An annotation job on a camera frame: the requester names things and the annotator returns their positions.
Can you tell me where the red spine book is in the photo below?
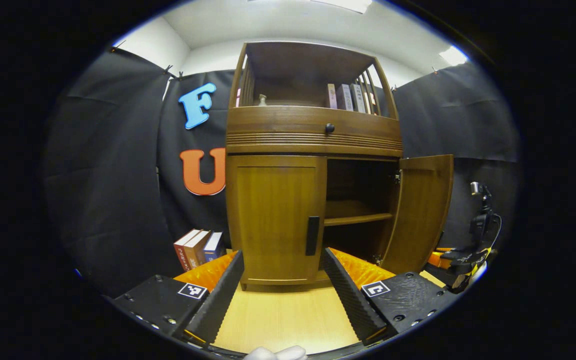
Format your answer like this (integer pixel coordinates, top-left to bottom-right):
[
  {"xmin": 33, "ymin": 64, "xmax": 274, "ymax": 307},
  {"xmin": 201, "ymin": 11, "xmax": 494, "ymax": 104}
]
[{"xmin": 174, "ymin": 229, "xmax": 201, "ymax": 272}]

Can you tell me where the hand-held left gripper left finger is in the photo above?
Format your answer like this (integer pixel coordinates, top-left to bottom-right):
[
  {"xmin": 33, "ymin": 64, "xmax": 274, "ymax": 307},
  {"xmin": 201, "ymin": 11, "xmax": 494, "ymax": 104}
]
[{"xmin": 113, "ymin": 250, "xmax": 245, "ymax": 346}]

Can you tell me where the wooden double-door shoe cabinet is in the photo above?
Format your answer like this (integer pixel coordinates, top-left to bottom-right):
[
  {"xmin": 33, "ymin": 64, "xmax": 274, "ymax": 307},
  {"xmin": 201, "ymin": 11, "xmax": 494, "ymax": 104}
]
[{"xmin": 224, "ymin": 41, "xmax": 455, "ymax": 292}]

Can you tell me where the wooden inner cabinet shelf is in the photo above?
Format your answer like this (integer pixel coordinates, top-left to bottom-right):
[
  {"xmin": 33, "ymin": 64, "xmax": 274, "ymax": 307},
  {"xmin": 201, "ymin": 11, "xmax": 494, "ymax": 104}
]
[{"xmin": 324, "ymin": 200, "xmax": 394, "ymax": 227}]

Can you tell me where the white book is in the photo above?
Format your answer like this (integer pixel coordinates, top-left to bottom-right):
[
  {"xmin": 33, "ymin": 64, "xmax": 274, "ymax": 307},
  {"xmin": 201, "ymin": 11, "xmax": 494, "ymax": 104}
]
[{"xmin": 336, "ymin": 84, "xmax": 355, "ymax": 112}]

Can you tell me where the wooden cabinet drawer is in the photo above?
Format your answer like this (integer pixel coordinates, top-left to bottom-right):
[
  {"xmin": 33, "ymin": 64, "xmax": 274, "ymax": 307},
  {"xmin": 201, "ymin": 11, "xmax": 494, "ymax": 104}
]
[{"xmin": 226, "ymin": 106, "xmax": 404, "ymax": 157}]

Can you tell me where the grey-white book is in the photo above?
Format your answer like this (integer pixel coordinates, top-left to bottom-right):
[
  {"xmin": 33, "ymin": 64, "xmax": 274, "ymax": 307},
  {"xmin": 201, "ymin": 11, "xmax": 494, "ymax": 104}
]
[{"xmin": 350, "ymin": 83, "xmax": 367, "ymax": 114}]

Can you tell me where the black door handle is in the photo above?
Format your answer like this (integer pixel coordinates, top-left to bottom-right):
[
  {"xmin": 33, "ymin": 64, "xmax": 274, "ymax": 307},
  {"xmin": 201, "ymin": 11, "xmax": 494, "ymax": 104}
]
[{"xmin": 305, "ymin": 216, "xmax": 321, "ymax": 257}]

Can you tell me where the small ceiling light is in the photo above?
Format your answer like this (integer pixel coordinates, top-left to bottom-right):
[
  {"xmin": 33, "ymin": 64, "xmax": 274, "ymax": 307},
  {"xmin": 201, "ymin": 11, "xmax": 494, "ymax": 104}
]
[{"xmin": 438, "ymin": 46, "xmax": 469, "ymax": 67}]

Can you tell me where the wooden cabinet door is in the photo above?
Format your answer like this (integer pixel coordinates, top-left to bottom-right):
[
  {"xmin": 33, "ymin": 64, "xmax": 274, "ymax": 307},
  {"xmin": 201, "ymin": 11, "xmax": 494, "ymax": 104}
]
[
  {"xmin": 379, "ymin": 154, "xmax": 455, "ymax": 276},
  {"xmin": 226, "ymin": 155, "xmax": 327, "ymax": 286}
]

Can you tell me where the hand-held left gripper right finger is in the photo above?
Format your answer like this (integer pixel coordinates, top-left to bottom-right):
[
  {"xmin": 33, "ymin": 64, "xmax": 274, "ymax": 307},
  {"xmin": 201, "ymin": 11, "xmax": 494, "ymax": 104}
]
[{"xmin": 321, "ymin": 247, "xmax": 459, "ymax": 347}]

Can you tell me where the black backdrop cloth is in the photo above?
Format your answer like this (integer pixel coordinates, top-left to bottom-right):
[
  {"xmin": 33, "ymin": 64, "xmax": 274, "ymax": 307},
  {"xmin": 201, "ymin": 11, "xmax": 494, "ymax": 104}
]
[{"xmin": 43, "ymin": 47, "xmax": 521, "ymax": 298}]

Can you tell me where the blue book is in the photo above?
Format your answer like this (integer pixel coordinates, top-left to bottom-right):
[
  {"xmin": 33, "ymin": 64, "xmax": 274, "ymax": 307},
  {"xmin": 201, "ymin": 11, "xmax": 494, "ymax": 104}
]
[{"xmin": 203, "ymin": 231, "xmax": 225, "ymax": 263}]

